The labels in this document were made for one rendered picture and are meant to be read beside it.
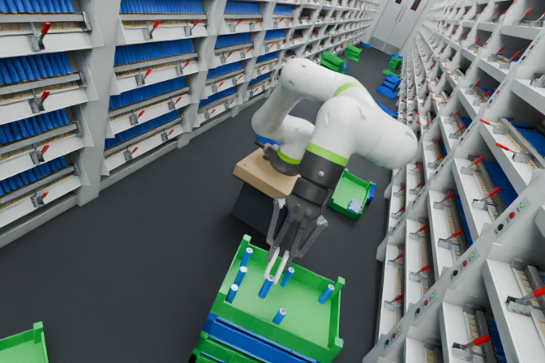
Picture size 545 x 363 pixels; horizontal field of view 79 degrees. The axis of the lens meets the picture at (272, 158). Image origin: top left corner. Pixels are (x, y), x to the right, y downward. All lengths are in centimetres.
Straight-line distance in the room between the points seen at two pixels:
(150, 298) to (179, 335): 17
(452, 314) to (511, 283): 20
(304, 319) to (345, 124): 52
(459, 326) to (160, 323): 91
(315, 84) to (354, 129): 43
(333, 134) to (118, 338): 93
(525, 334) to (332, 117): 57
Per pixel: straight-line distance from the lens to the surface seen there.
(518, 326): 89
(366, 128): 69
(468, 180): 145
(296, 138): 144
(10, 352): 126
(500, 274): 101
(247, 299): 90
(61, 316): 130
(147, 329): 128
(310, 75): 107
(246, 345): 92
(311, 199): 69
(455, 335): 106
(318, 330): 94
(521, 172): 114
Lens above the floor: 111
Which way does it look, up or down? 29 degrees down
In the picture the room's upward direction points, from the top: 23 degrees clockwise
